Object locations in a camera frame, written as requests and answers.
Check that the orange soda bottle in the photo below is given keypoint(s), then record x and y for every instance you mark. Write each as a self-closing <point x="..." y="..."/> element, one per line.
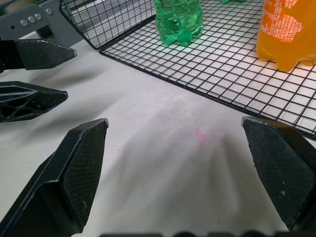
<point x="284" y="32"/>

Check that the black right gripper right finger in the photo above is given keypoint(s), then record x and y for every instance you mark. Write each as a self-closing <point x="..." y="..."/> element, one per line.
<point x="284" y="172"/>

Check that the green plastic soda bottle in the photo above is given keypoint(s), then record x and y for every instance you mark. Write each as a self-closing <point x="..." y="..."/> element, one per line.
<point x="179" y="22"/>

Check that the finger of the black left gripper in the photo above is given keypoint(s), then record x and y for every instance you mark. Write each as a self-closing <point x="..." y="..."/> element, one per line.
<point x="42" y="54"/>
<point x="27" y="101"/>

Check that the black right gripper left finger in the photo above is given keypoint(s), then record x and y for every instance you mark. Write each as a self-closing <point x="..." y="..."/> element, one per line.
<point x="61" y="182"/>

